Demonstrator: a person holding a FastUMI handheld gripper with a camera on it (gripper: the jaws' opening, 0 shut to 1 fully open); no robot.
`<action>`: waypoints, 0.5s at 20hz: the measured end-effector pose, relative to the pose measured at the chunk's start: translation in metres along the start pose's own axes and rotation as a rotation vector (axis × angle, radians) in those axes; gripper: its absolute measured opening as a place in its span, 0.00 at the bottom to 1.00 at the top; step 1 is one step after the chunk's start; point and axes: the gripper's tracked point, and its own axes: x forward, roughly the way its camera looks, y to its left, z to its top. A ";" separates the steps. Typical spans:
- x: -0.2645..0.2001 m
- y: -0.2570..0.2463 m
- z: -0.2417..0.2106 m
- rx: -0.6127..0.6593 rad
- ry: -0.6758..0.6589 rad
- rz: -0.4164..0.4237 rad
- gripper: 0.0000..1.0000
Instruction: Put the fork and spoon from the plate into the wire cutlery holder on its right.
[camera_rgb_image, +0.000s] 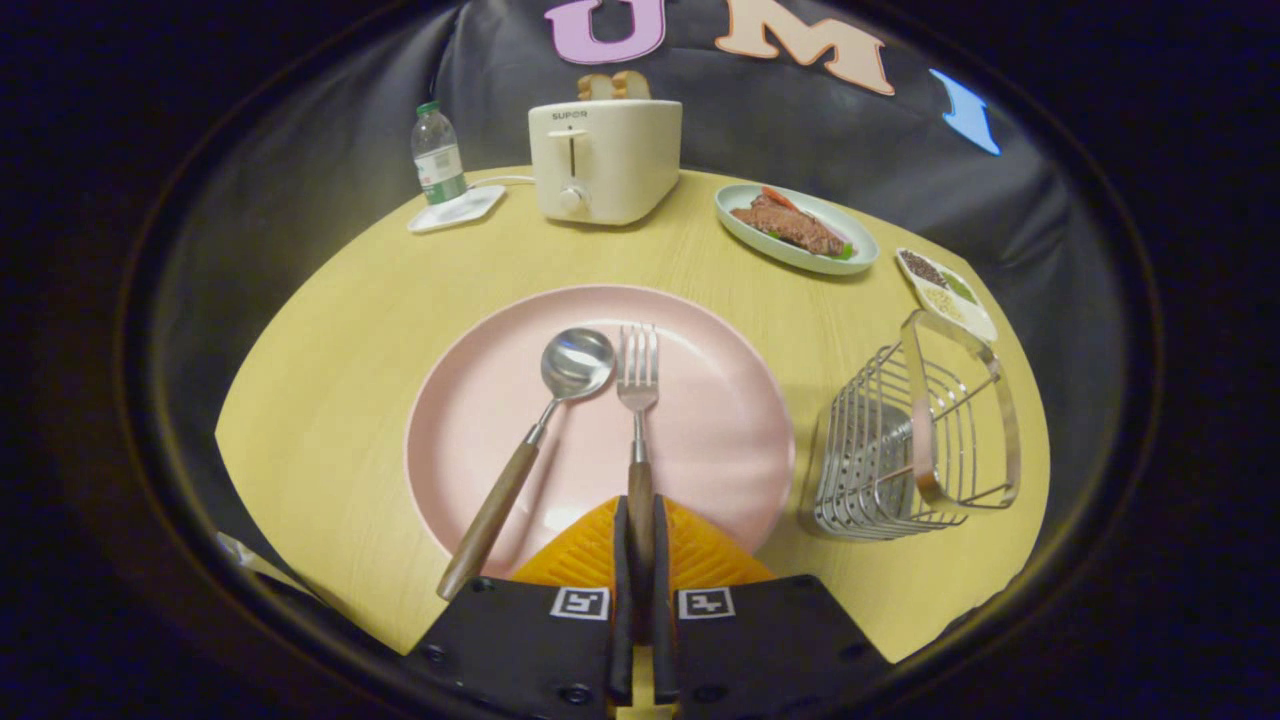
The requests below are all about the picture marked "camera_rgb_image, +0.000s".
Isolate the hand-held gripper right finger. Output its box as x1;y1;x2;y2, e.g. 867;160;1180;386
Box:
652;495;891;720

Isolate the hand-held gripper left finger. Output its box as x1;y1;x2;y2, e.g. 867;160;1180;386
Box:
405;495;633;720

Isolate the wooden handled metal fork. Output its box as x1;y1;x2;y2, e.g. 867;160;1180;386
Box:
617;323;661;641

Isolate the pink round plate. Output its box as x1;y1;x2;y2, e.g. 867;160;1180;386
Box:
405;285;797;581

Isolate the white divided seasoning dish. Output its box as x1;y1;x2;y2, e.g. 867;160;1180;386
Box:
895;247;999;345

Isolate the light green oval plate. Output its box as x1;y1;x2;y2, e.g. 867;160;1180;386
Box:
714;183;880;276

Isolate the steak with vegetables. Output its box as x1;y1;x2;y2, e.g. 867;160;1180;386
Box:
730;186;857;261

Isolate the white square coaster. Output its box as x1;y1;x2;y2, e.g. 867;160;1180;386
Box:
407;185;508;235

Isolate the cream white toaster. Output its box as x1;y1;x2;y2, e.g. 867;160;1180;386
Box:
528;98;684;227

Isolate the clear plastic water bottle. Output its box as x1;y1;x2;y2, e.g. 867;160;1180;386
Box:
411;99;469;206

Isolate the metal wire cutlery basket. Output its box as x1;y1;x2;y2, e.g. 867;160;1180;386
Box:
812;309;1022;542

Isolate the wooden handled metal spoon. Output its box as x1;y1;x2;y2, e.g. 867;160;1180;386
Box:
436;327;617;602

